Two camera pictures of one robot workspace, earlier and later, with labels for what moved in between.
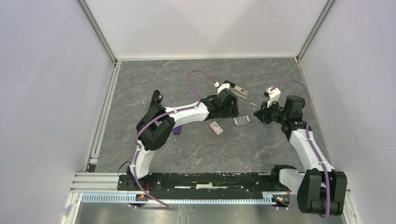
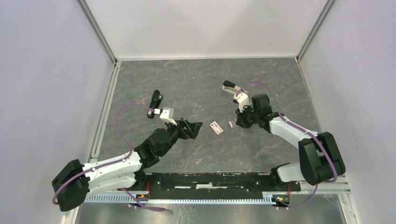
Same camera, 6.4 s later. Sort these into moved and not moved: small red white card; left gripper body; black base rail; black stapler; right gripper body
Moved: left gripper body; right gripper body
Not moved: black base rail; black stapler; small red white card
